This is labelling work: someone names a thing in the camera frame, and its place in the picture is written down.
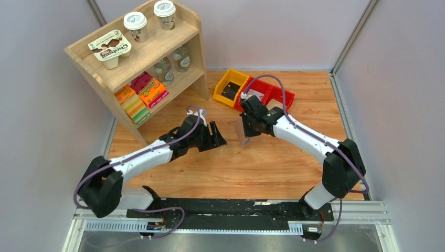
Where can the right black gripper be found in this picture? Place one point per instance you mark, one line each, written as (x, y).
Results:
(249, 133)

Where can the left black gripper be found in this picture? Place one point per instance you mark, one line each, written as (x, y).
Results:
(218, 140)

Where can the beige card holder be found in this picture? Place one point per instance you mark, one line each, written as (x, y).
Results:
(241, 133)

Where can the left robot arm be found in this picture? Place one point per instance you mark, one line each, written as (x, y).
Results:
(102, 183)

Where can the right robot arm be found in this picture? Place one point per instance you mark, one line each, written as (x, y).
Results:
(342, 164)

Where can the white cards in bin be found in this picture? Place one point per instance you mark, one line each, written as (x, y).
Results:
(256, 93)

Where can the black cards in bin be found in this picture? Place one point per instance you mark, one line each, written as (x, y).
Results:
(230, 90)

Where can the right red plastic bin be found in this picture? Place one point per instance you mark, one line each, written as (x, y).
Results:
(274, 98)

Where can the red plastic bin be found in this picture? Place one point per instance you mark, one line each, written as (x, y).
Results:
(274, 98)
(258, 85)

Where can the middle red plastic bin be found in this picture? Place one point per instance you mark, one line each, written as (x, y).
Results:
(258, 85)

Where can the yellow plastic bin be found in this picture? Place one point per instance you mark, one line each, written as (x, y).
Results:
(230, 75)

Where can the orange snack box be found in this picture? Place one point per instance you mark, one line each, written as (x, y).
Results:
(152, 93)

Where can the colourful sponge stack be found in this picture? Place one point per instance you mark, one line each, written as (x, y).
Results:
(132, 104)

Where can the left glass jar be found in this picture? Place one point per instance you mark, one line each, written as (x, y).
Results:
(164, 71)

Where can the glass jar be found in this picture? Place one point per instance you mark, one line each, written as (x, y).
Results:
(164, 71)
(182, 58)

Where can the right glass jar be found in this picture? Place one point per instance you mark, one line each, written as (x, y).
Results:
(182, 58)

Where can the magenta snack box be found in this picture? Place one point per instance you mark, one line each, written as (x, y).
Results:
(141, 81)

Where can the wooden shelf unit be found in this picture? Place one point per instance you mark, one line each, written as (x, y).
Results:
(161, 43)

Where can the right paper coffee cup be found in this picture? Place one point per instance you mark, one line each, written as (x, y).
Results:
(165, 11)

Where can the paper coffee cup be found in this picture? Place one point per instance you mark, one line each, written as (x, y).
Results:
(136, 23)
(165, 11)

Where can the Chobani yogurt cup pack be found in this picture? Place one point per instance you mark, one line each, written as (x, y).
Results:
(110, 47)

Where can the left paper coffee cup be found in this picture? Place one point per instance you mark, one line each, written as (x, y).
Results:
(136, 23)

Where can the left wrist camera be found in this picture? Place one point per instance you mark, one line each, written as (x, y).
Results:
(201, 113)

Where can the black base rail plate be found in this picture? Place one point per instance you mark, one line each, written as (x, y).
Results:
(230, 214)

